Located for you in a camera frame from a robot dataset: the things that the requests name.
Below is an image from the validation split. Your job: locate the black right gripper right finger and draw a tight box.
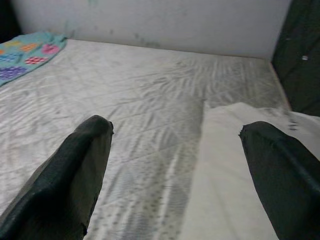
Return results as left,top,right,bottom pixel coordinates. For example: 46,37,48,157
238,121,320,240

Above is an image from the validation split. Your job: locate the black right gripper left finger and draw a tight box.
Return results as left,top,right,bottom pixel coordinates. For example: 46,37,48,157
0,114,115,240

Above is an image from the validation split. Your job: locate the white pillow with black lettering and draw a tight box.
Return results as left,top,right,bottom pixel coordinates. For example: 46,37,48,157
179,99,320,240

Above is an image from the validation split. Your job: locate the dark tufted headboard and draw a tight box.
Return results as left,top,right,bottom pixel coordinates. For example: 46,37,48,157
271,0,320,117

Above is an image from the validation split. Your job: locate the grey quilted mattress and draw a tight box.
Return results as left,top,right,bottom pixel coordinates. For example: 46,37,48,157
0,38,293,240

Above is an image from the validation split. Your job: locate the teal blanket with colourful hearts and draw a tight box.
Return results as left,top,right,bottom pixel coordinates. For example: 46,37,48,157
0,31,68,87

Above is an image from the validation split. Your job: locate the black fabric cabinet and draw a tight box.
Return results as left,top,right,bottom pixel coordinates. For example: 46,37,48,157
0,0,22,45

